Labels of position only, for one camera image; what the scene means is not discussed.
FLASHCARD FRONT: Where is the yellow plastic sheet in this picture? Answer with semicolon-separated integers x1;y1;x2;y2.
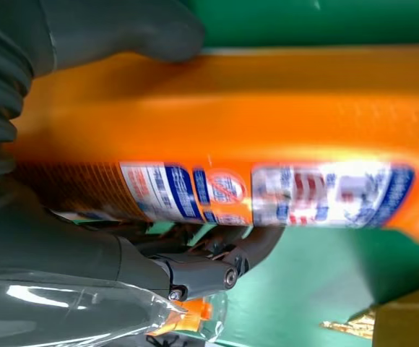
319;280;419;347

